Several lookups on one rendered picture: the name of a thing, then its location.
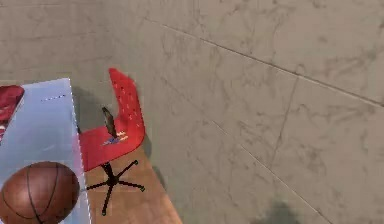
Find dark red book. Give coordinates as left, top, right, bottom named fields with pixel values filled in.
left=0, top=84, right=26, bottom=144

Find pale blue glass table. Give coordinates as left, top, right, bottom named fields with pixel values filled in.
left=0, top=77, right=93, bottom=224

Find red swivel chair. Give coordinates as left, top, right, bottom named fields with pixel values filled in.
left=78, top=67, right=147, bottom=217

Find dark brown upright object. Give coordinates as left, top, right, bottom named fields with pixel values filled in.
left=101, top=106, right=119, bottom=139

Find brown basketball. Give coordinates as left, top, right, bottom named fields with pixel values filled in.
left=0, top=161, right=81, bottom=224

